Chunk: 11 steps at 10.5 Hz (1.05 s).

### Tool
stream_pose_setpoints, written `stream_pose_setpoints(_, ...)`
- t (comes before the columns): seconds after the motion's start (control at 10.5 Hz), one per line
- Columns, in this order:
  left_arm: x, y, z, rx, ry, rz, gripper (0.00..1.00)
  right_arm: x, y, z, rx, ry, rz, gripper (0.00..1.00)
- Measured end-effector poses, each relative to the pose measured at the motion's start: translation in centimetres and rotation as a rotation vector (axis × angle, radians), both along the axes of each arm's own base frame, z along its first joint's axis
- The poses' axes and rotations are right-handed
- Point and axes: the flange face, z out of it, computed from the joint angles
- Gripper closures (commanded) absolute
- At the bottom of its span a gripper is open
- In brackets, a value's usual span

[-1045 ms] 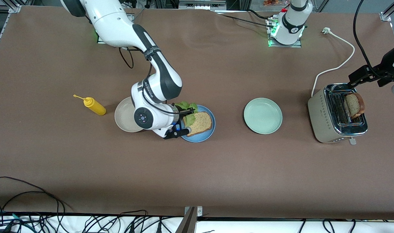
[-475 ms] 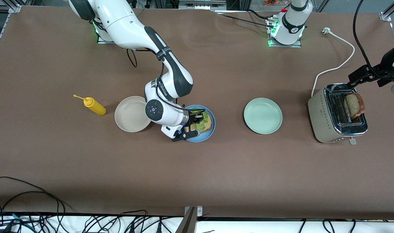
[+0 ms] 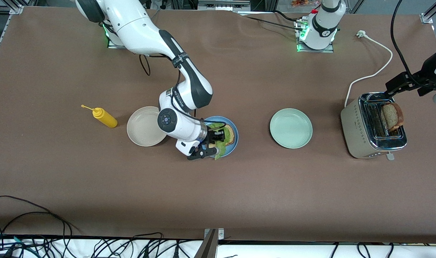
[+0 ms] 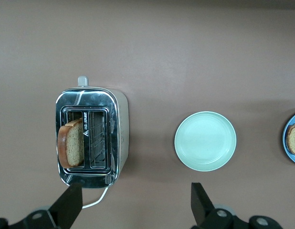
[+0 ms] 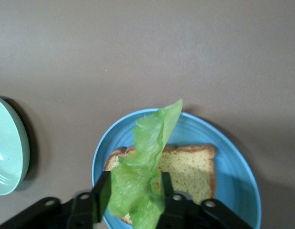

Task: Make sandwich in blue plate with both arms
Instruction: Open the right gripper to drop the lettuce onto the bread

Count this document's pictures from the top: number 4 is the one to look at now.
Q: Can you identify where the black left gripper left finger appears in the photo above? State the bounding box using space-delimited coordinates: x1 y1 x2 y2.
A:
0 182 83 229

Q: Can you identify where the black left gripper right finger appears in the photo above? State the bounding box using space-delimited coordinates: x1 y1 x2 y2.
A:
190 182 284 229

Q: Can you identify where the brown toast bread slice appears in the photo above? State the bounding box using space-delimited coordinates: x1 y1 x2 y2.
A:
286 122 295 156
57 118 85 168

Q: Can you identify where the mint green round plate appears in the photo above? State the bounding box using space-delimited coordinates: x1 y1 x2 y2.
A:
174 111 237 172

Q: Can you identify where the blue round plate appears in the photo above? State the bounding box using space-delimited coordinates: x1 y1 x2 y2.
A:
282 111 295 166

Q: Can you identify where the silver two-slot toaster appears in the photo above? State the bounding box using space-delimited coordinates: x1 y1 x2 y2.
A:
55 75 129 190

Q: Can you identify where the white toaster power cord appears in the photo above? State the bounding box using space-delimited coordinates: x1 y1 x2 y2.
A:
82 186 110 210

